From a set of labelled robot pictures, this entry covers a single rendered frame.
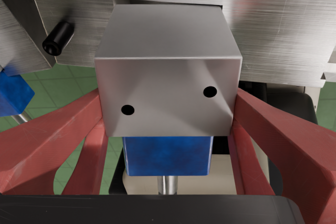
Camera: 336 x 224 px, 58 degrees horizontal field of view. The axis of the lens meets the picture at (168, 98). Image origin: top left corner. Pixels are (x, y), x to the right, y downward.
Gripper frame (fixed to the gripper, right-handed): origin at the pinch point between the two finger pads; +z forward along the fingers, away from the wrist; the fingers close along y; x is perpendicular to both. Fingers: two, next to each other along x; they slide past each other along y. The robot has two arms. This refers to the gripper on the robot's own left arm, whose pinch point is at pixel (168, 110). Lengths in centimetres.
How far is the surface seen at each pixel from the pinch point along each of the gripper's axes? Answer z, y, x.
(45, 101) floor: 123, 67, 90
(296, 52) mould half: 3.8, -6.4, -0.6
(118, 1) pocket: 5.8, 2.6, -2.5
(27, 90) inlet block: 12.9, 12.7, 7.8
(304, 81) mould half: 4.0, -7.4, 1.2
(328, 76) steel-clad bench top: 13.0, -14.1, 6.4
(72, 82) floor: 117, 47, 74
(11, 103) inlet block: 10.8, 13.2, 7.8
